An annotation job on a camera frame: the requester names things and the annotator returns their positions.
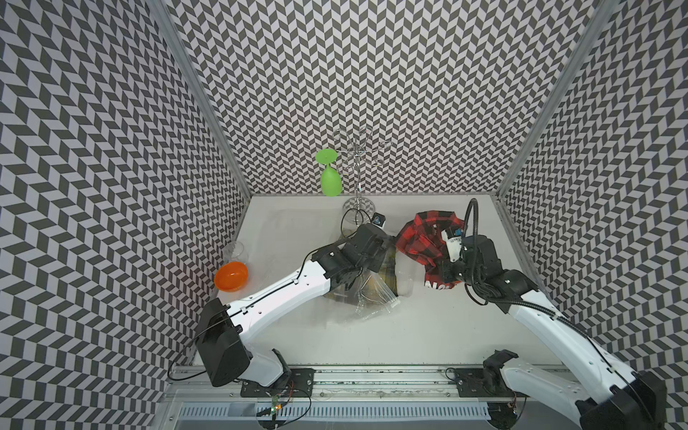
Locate clear plastic vacuum bag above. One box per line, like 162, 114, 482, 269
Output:
324, 247, 416, 324

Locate red plaid shirt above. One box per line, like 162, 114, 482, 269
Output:
394, 210, 464, 290

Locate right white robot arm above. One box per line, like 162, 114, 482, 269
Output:
440, 235, 668, 429

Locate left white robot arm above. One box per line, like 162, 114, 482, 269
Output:
193, 223, 391, 390

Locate metal glass holder stand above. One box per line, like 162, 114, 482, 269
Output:
333, 128, 394, 223

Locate green plastic wine glass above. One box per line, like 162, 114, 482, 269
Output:
315, 149, 343, 197

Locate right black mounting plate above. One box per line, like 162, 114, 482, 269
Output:
451, 367, 512, 398

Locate black mounting plate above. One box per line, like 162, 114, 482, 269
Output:
451, 367, 512, 398
240, 367, 315, 399

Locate clear plastic cup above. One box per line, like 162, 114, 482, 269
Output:
221, 241, 247, 264

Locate orange plastic bowl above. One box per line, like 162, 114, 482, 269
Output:
213, 261, 249, 292

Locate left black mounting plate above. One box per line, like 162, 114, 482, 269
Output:
240, 367, 315, 399

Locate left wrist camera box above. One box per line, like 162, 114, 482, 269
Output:
371, 212, 386, 229

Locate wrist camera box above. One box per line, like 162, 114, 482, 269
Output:
442, 228, 462, 263
371, 212, 386, 229

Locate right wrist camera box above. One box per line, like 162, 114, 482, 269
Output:
442, 228, 462, 263

